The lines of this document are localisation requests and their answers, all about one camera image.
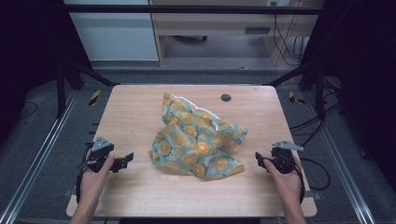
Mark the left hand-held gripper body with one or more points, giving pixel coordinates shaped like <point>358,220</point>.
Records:
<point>100,148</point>

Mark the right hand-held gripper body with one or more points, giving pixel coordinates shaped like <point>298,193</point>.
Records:
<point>282,157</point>

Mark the teal cloth with orange print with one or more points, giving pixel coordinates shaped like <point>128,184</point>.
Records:
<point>193,137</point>

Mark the person's right hand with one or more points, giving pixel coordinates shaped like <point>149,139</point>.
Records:
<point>285,183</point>

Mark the person's left hand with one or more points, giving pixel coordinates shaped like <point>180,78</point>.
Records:
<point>93,183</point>

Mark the yellow black floor tape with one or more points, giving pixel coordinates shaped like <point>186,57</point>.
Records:
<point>95,97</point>
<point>292,97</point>

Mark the dark round table grommet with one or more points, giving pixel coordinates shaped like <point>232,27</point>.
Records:
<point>226,97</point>

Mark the dark curtain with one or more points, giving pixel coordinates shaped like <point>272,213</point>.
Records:
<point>364,77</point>
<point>28,46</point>

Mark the white cabinet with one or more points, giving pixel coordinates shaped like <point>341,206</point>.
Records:
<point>115,34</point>

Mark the light wooden desk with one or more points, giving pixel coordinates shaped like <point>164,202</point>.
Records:
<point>218,28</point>

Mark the aluminium floor rail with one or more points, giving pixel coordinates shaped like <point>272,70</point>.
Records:
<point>342,161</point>
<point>37,155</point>

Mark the black metal frame stand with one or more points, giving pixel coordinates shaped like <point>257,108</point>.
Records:
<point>61,93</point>
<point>319,93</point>

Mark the black horizontal frame bar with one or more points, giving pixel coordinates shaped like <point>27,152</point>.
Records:
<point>186,9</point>

